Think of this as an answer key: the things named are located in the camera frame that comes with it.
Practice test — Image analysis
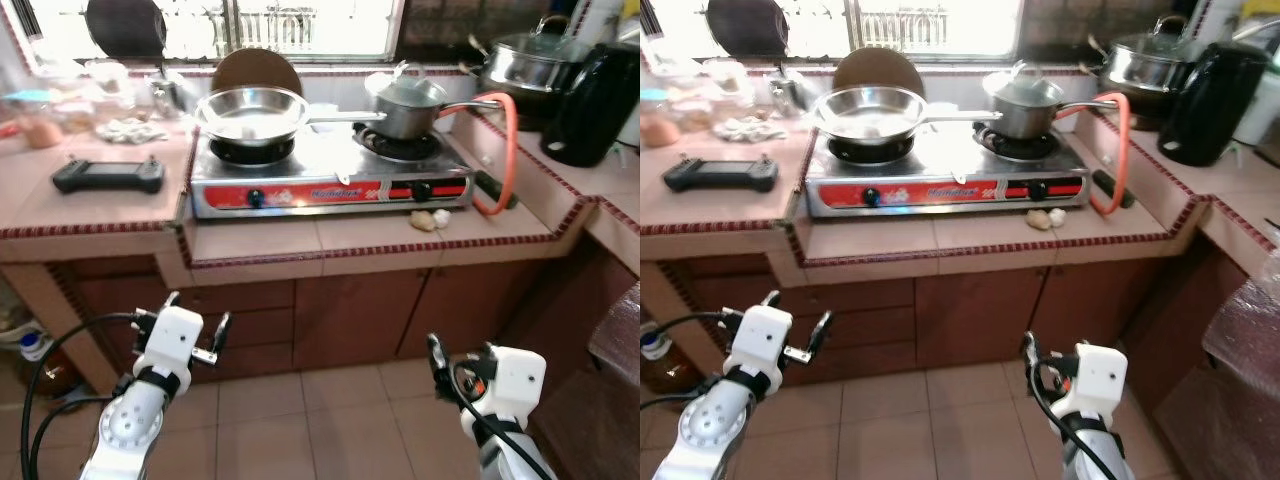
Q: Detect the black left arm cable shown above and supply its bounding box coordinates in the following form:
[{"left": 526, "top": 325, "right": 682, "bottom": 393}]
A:
[
  {"left": 640, "top": 312, "right": 741, "bottom": 413},
  {"left": 20, "top": 312, "right": 141, "bottom": 480}
]

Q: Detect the steel two-burner gas stove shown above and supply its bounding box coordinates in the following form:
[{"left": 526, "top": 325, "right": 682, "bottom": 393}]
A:
[
  {"left": 188, "top": 130, "right": 473, "bottom": 219},
  {"left": 805, "top": 130, "right": 1089, "bottom": 219}
]

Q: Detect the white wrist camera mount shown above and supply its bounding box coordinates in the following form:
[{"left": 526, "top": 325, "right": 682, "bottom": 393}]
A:
[
  {"left": 1070, "top": 343, "right": 1129, "bottom": 426},
  {"left": 483, "top": 345, "right": 548, "bottom": 426},
  {"left": 133, "top": 305, "right": 206, "bottom": 386},
  {"left": 728, "top": 305, "right": 796, "bottom": 386}
]

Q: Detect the white crumpled cloth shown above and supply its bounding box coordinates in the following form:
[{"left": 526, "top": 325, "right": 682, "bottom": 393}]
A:
[
  {"left": 715, "top": 117, "right": 789, "bottom": 144},
  {"left": 95, "top": 117, "right": 169, "bottom": 144}
]

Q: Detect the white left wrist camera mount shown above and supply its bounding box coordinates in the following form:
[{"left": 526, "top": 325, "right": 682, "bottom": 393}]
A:
[
  {"left": 728, "top": 305, "right": 796, "bottom": 386},
  {"left": 133, "top": 305, "right": 206, "bottom": 386}
]

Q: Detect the black electric kettle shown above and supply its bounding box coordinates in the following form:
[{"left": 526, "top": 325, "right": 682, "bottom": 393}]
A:
[
  {"left": 1158, "top": 42, "right": 1271, "bottom": 168},
  {"left": 540, "top": 42, "right": 641, "bottom": 168}
]

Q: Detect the window with grille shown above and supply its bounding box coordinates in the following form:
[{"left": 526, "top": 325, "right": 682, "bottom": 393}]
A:
[
  {"left": 645, "top": 0, "right": 1026, "bottom": 61},
  {"left": 20, "top": 0, "right": 406, "bottom": 63}
]

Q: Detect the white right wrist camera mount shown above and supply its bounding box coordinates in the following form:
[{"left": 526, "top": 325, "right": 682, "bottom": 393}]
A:
[
  {"left": 483, "top": 345, "right": 548, "bottom": 426},
  {"left": 1070, "top": 343, "right": 1129, "bottom": 426}
]

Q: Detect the brown wooden kitchen cabinet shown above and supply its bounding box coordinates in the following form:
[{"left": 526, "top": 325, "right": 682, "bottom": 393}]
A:
[
  {"left": 680, "top": 235, "right": 1231, "bottom": 396},
  {"left": 45, "top": 235, "right": 641, "bottom": 396}
]

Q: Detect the glass pot lid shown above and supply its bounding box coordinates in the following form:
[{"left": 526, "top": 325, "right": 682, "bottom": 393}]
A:
[
  {"left": 1105, "top": 15, "right": 1206, "bottom": 63},
  {"left": 485, "top": 15, "right": 591, "bottom": 63}
]

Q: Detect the orange gas hose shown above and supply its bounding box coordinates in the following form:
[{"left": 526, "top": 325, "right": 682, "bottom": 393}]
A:
[
  {"left": 437, "top": 93, "right": 521, "bottom": 217},
  {"left": 1055, "top": 93, "right": 1133, "bottom": 217}
]

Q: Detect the steel saucepan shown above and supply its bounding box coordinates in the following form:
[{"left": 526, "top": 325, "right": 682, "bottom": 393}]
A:
[
  {"left": 982, "top": 88, "right": 1119, "bottom": 141},
  {"left": 363, "top": 88, "right": 501, "bottom": 141}
]

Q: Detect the round brown wooden board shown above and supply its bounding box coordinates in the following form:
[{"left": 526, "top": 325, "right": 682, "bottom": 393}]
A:
[
  {"left": 210, "top": 47, "right": 303, "bottom": 101},
  {"left": 832, "top": 47, "right": 926, "bottom": 101}
]

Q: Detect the steel frying pan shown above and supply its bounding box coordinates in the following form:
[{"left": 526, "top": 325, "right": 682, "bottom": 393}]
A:
[
  {"left": 812, "top": 86, "right": 1001, "bottom": 151},
  {"left": 193, "top": 86, "right": 386, "bottom": 149}
]

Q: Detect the black wok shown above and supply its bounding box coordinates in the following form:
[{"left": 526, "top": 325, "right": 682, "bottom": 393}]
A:
[
  {"left": 705, "top": 0, "right": 791, "bottom": 59},
  {"left": 85, "top": 0, "right": 169, "bottom": 63}
]

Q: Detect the black handheld controller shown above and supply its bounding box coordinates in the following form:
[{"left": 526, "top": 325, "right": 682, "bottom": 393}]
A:
[
  {"left": 662, "top": 157, "right": 778, "bottom": 194},
  {"left": 52, "top": 157, "right": 167, "bottom": 195}
]

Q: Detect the steel saucepan lid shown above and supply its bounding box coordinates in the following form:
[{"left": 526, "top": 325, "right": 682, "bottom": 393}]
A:
[
  {"left": 983, "top": 62, "right": 1066, "bottom": 109},
  {"left": 365, "top": 62, "right": 448, "bottom": 109}
]

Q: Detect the large steel cooking pot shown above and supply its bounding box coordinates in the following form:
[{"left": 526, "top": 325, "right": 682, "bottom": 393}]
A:
[
  {"left": 1095, "top": 45, "right": 1206, "bottom": 131},
  {"left": 478, "top": 45, "right": 591, "bottom": 131}
]

